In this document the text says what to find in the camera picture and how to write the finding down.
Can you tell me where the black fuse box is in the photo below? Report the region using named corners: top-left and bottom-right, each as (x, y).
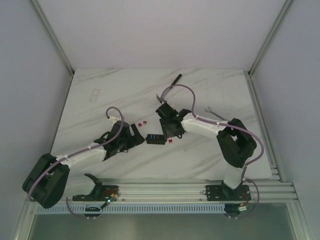
top-left (145, 134), bottom-right (167, 145)

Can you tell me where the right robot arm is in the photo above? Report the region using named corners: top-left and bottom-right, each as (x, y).
top-left (155, 103), bottom-right (257, 201)

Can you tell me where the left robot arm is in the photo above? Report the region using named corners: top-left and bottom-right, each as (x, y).
top-left (22, 120), bottom-right (145, 209)

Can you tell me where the clear plastic fuse box cover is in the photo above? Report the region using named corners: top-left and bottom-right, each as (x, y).
top-left (89, 89), bottom-right (101, 104)

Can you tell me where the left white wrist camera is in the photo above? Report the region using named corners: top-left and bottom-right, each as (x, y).
top-left (108, 116), bottom-right (122, 124)

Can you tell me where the claw hammer black handle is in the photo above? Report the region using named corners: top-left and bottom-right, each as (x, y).
top-left (156, 74), bottom-right (183, 104)

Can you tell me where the white slotted cable duct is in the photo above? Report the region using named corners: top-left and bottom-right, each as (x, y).
top-left (35, 203), bottom-right (226, 215)

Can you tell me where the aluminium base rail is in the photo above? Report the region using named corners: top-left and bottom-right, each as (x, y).
top-left (26, 177), bottom-right (298, 203)

